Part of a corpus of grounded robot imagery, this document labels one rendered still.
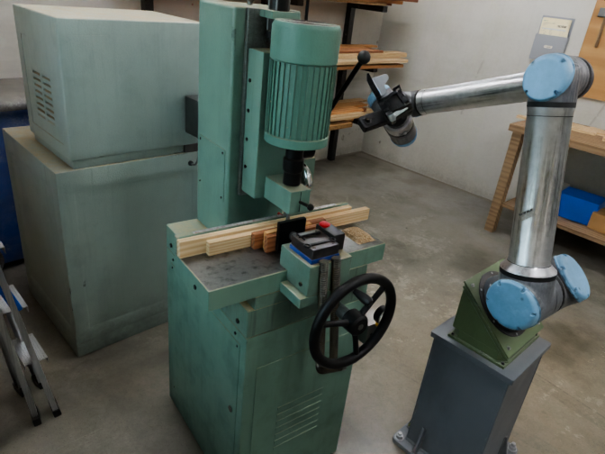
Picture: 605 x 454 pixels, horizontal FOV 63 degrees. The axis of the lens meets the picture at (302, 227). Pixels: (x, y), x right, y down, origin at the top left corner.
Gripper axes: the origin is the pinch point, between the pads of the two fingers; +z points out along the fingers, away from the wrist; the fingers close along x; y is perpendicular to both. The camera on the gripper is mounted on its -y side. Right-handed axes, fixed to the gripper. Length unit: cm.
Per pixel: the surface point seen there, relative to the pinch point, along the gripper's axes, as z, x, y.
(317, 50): 25.3, -5.1, -7.7
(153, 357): -66, 17, -142
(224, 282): 18, 31, -56
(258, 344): -1, 46, -63
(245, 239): 4, 19, -52
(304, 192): 0.7, 14.3, -31.0
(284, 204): 1.4, 14.5, -37.5
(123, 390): -48, 28, -147
